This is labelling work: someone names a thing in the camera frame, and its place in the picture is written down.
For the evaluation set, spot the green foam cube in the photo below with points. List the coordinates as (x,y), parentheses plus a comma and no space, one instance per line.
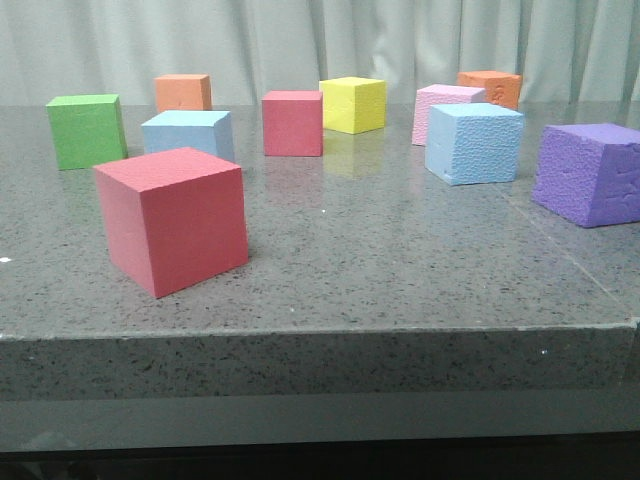
(87,130)

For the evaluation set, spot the smooth light blue foam cube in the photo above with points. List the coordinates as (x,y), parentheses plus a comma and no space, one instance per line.
(208,131)

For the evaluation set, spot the orange foam cube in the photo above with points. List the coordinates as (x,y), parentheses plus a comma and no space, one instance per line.
(183,92)
(501,88)

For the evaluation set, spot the purple foam cube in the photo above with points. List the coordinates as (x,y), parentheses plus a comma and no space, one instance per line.
(589,173)

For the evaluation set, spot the small red foam cube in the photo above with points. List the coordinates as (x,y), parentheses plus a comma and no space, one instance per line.
(293,123)

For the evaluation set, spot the yellow foam cube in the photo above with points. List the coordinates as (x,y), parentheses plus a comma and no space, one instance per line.
(354,105)

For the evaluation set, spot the large red foam cube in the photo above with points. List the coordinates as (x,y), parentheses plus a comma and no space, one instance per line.
(173,218)

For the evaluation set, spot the grey-green curtain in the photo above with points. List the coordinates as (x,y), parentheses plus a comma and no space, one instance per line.
(564,50)

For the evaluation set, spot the textured light blue foam cube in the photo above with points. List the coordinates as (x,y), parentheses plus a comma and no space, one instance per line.
(473,143)

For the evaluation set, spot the right orange foam cube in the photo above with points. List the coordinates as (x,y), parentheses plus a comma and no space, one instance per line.
(501,88)

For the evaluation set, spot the left orange foam cube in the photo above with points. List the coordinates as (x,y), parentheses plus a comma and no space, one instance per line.
(183,92)

